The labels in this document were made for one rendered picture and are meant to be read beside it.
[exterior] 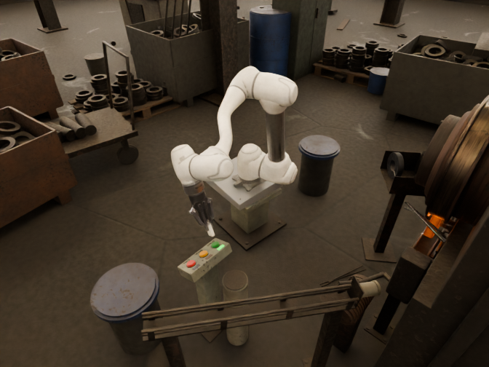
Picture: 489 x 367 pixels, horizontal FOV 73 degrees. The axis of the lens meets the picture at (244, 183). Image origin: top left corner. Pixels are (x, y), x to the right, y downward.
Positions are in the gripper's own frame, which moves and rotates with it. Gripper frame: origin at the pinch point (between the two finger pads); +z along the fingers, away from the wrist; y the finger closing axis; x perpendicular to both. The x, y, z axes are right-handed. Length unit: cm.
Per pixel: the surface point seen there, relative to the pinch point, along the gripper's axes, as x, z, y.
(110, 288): 34, 16, -43
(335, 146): 21, 20, 140
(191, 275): -5.1, 10.6, -18.9
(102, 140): 177, -27, 30
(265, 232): 41, 56, 65
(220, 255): -5.1, 12.0, -2.5
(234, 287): -14.6, 23.8, -6.5
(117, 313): 21, 20, -48
